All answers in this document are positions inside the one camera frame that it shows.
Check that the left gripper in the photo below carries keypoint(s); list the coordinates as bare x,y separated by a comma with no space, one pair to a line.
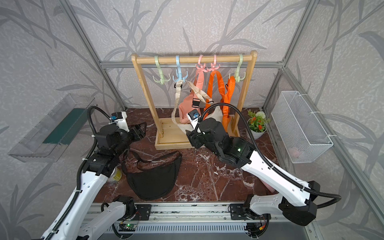
140,134

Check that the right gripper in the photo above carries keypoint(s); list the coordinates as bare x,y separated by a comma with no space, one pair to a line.
192,139

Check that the cream white sling bag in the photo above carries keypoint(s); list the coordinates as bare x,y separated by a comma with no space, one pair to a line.
175,113

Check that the pink sling bag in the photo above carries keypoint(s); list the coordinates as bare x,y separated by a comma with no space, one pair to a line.
193,100

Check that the black sling bag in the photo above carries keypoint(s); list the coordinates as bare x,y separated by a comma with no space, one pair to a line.
155,183

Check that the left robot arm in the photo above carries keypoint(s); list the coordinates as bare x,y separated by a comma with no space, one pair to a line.
93,173

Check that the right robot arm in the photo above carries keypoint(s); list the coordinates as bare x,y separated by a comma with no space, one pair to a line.
291,200

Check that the light orange sling bag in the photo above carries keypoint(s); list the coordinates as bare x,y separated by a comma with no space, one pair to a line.
228,93

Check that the left green hook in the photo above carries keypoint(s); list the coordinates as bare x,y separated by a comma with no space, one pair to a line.
161,80

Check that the green hook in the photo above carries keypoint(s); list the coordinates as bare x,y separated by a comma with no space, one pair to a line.
236,77
161,80

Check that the right green hook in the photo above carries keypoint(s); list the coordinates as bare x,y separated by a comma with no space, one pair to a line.
236,77

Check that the blue hook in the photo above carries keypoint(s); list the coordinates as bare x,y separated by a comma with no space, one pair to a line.
179,76

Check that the right pink hook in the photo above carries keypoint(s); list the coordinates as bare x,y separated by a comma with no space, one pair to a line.
214,65

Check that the pink hook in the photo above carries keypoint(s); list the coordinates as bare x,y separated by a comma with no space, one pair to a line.
201,67
214,65

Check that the left pink hook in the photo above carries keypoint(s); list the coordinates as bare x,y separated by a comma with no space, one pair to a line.
201,67

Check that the yellow tape roll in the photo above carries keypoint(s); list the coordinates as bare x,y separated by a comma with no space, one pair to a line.
116,176

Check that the potted flower plant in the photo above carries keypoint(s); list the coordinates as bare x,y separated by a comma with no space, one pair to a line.
258,123

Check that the purple pink brush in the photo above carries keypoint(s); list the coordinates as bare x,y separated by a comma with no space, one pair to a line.
271,189

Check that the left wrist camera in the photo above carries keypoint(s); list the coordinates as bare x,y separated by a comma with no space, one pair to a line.
120,119

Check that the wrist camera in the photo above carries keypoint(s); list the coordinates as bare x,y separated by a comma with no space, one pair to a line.
193,117
120,119

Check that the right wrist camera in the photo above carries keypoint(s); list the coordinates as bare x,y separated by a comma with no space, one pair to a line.
193,117

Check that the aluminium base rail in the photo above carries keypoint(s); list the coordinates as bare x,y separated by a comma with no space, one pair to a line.
216,218

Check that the clear plastic wall shelf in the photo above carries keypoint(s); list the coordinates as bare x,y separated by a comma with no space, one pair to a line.
49,139

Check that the white wire basket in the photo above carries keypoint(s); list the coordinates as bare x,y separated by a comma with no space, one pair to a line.
303,135

